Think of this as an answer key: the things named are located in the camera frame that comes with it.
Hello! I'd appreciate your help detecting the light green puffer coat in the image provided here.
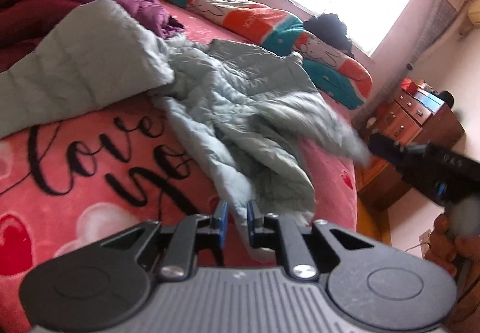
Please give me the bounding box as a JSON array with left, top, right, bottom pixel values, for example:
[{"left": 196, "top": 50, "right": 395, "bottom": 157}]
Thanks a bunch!
[{"left": 0, "top": 0, "right": 373, "bottom": 263}]

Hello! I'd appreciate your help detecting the red box on dresser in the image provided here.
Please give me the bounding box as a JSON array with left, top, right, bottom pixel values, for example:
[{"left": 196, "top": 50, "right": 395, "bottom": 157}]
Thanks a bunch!
[{"left": 400, "top": 77, "right": 418, "bottom": 95}]

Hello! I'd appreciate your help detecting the purple puffer jacket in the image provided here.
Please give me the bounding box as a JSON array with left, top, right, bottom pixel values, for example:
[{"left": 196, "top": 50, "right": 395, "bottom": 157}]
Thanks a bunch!
[{"left": 1, "top": 0, "right": 184, "bottom": 71}]

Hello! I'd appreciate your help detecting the colourful cartoon rolled quilt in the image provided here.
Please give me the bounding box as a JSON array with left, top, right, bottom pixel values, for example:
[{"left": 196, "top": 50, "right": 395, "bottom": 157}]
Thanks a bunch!
[{"left": 166, "top": 0, "right": 373, "bottom": 110}]

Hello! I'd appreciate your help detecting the person's right hand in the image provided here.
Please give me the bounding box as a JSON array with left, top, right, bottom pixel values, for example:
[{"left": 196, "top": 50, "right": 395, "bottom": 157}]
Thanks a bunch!
[{"left": 425, "top": 214, "right": 479, "bottom": 283}]

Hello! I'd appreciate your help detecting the brown wooden dresser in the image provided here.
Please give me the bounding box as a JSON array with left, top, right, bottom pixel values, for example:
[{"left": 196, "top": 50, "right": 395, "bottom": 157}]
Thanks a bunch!
[{"left": 355, "top": 89, "right": 465, "bottom": 212}]

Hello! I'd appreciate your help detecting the wall air conditioner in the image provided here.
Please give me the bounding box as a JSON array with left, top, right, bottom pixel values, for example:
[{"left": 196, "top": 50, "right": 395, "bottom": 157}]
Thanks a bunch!
[{"left": 458, "top": 0, "right": 480, "bottom": 37}]

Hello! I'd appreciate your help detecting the grey window curtain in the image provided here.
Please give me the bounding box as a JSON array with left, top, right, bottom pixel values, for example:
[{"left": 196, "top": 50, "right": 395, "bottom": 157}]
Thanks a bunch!
[{"left": 352, "top": 0, "right": 468, "bottom": 128}]

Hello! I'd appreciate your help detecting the white wall power socket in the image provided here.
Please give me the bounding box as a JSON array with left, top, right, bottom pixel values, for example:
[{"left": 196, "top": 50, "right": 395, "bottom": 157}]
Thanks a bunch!
[{"left": 419, "top": 229, "right": 432, "bottom": 257}]

